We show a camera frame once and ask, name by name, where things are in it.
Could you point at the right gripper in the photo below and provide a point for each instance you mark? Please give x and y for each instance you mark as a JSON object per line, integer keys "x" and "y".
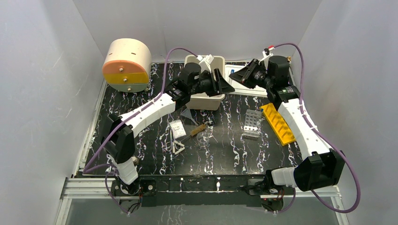
{"x": 242, "y": 75}

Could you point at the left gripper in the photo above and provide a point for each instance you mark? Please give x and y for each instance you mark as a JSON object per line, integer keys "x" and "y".
{"x": 214, "y": 84}

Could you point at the clear acrylic tube rack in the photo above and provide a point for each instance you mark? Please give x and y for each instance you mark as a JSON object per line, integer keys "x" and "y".
{"x": 252, "y": 124}

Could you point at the yellow test tube rack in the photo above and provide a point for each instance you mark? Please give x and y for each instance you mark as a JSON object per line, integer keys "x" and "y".
{"x": 278, "y": 124}

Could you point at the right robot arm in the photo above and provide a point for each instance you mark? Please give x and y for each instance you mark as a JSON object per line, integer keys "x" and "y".
{"x": 321, "y": 165}

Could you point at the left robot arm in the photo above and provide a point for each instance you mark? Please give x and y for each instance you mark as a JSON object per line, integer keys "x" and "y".
{"x": 120, "y": 131}

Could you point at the white bin lid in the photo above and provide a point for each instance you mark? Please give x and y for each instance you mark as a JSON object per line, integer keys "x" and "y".
{"x": 240, "y": 89}

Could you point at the beige plastic bin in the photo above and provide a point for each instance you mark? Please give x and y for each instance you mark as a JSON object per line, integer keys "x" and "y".
{"x": 202, "y": 101}

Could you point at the clear plastic funnel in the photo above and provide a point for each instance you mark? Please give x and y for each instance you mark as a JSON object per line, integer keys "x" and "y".
{"x": 187, "y": 114}

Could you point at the clear glass beaker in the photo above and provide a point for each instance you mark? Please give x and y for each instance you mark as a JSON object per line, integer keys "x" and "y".
{"x": 203, "y": 139}

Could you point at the white paper tag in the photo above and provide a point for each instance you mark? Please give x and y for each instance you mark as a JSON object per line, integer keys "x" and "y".
{"x": 177, "y": 129}

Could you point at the white clay triangle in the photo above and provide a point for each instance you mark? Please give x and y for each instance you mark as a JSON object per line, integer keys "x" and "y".
{"x": 177, "y": 147}

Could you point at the round beige drawer cabinet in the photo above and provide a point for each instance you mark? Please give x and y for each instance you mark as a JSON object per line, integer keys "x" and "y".
{"x": 127, "y": 66}

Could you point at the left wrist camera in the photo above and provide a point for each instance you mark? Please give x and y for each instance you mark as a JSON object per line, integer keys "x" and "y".
{"x": 205, "y": 62}

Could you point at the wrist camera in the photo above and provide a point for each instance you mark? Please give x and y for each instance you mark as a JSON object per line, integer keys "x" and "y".
{"x": 205, "y": 62}
{"x": 267, "y": 53}

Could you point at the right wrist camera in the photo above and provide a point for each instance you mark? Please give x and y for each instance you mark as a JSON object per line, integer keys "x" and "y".
{"x": 267, "y": 53}

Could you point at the black base frame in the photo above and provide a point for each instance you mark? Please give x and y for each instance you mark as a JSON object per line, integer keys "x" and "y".
{"x": 161, "y": 190}

